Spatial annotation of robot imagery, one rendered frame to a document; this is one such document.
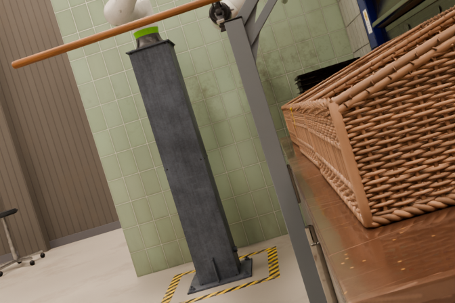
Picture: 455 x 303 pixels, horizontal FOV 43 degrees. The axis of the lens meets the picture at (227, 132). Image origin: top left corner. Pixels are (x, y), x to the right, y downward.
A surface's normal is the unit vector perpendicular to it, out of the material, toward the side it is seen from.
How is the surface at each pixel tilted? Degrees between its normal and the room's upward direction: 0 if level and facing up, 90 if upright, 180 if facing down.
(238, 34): 90
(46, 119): 90
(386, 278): 0
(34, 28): 90
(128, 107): 90
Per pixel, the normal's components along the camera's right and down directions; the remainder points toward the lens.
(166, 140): -0.05, 0.04
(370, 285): -0.29, -0.96
